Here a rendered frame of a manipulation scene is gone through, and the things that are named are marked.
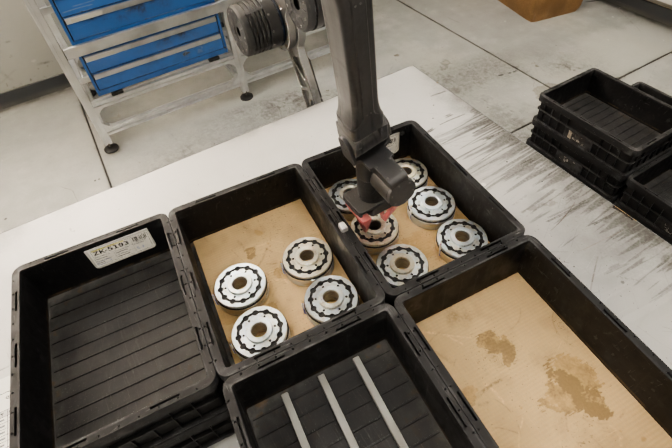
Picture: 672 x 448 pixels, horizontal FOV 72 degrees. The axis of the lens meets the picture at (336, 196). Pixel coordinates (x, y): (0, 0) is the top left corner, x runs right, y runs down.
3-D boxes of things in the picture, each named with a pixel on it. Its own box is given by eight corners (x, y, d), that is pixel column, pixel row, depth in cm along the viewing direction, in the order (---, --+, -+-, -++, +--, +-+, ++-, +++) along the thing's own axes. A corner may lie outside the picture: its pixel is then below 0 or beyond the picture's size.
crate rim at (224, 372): (170, 218, 98) (166, 210, 97) (299, 168, 106) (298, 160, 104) (223, 387, 73) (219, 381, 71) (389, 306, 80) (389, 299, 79)
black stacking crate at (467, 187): (306, 197, 113) (300, 163, 105) (410, 155, 120) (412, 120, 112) (389, 331, 87) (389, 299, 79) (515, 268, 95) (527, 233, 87)
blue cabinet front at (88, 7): (98, 95, 241) (41, -14, 201) (227, 51, 263) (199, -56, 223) (99, 98, 240) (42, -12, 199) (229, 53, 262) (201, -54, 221)
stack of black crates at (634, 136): (512, 180, 203) (537, 93, 170) (561, 154, 212) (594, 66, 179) (590, 241, 178) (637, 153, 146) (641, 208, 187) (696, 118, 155)
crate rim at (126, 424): (18, 275, 91) (11, 268, 89) (169, 218, 98) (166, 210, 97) (18, 487, 65) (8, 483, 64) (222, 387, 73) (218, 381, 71)
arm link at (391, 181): (377, 107, 80) (336, 133, 79) (418, 142, 73) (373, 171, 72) (388, 154, 90) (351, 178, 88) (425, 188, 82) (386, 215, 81)
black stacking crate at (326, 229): (185, 245, 105) (168, 212, 97) (304, 198, 113) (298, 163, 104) (237, 407, 80) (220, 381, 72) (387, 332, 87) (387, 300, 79)
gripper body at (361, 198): (403, 197, 92) (403, 170, 87) (360, 220, 89) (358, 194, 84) (383, 179, 96) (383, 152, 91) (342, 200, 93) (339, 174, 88)
